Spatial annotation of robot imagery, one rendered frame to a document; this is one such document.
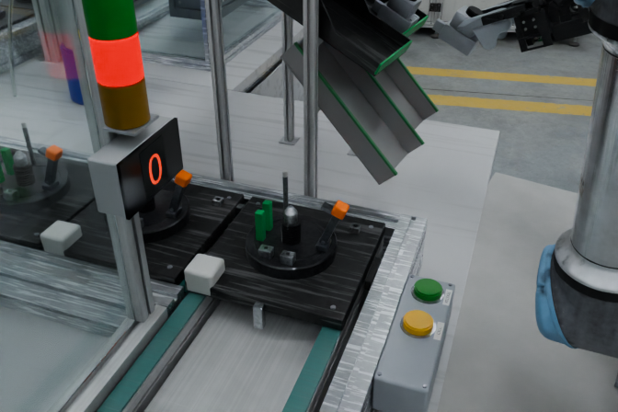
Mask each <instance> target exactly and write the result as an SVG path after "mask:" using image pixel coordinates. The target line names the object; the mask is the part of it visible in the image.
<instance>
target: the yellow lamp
mask: <svg viewBox="0 0 618 412"><path fill-rule="evenodd" d="M97 88H98V93H99V97H100V102H101V108H102V112H103V117H104V122H105V124H106V125H107V126H108V127H110V128H111V129H115V130H129V129H134V128H138V127H141V126H143V125H144V124H145V123H147V122H148V121H149V119H150V118H151V116H150V110H149V104H148V97H147V91H146V84H145V78H143V79H142V80H141V81H140V82H138V83H135V84H133V85H129V86H117V87H114V86H103V85H101V84H99V83H97Z"/></svg>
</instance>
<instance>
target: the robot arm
mask: <svg viewBox="0 0 618 412"><path fill-rule="evenodd" d="M574 6H578V8H575V7H574ZM482 12H483V13H484V14H483V15H479V16H476V17H471V18H468V19H465V20H464V21H463V22H462V23H461V24H460V25H459V26H458V27H457V28H456V30H457V31H462V30H467V29H472V30H473V32H474V33H475V35H476V36H477V38H478V39H479V41H480V43H481V44H482V46H483V47H484V48H485V49H487V50H491V49H493V48H495V47H496V45H497V40H498V39H504V38H506V36H507V33H508V30H509V29H510V28H511V26H512V24H513V23H515V25H516V28H515V30H516V34H517V38H518V41H519V44H520V48H521V52H526V51H531V50H535V49H539V48H542V47H546V46H550V45H554V43H555V42H557V41H560V40H567V39H571V38H575V37H578V36H582V35H587V34H590V33H593V34H594V35H595V36H596V37H597V38H598V39H599V40H600V41H601V42H602V48H601V58H600V64H599V70H598V76H597V82H596V87H595V93H594V99H593V104H592V110H591V115H590V121H589V131H588V137H587V142H586V149H585V154H584V160H583V166H582V171H581V177H580V182H579V188H578V198H577V204H576V209H575V216H574V222H573V227H572V228H570V229H568V230H566V231H565V232H563V233H562V234H561V235H560V236H559V238H558V239H557V241H556V244H554V245H548V246H546V247H545V248H544V250H543V253H542V255H541V258H540V263H539V268H538V274H537V282H536V283H537V289H536V294H535V315H536V323H537V326H538V329H539V331H540V332H541V334H542V335H543V336H544V337H545V338H548V339H550V340H553V341H555V342H559V343H562V344H565V345H567V346H568V347H570V348H572V349H584V350H588V351H592V352H596V353H600V354H603V355H606V356H610V357H614V358H617V359H618V0H509V1H507V2H503V3H500V4H497V5H495V6H491V7H488V8H485V9H482ZM536 41H542V42H543V44H544V45H540V46H536V47H532V48H528V47H527V45H528V46H531V45H533V44H534V43H535V42H536Z"/></svg>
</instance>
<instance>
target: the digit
mask: <svg viewBox="0 0 618 412"><path fill-rule="evenodd" d="M140 158H141V165H142V171H143V181H144V187H145V193H146V198H147V199H148V198H149V197H150V196H151V195H152V194H154V193H155V192H156V191H157V190H158V189H159V188H160V187H161V186H162V185H163V184H164V183H165V182H166V181H167V180H168V174H167V167H166V154H165V147H164V141H163V135H161V136H160V137H159V138H158V139H157V140H155V141H154V142H153V143H152V144H150V145H149V146H148V147H147V148H146V149H144V150H143V151H142V152H141V153H140Z"/></svg>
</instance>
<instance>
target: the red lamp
mask: <svg viewBox="0 0 618 412"><path fill-rule="evenodd" d="M88 38H89V44H90V49H91V53H92V59H93V64H94V68H95V74H96V79H97V82H98V83H99V84H101V85H103V86H114V87H117V86H129V85H133V84H135V83H138V82H140V81H141V80H142V79H143V78H144V71H143V59H142V53H141V47H140V41H139V34H138V31H137V32H136V33H135V34H134V35H133V36H131V37H129V38H126V39H121V40H95V39H92V38H90V37H88Z"/></svg>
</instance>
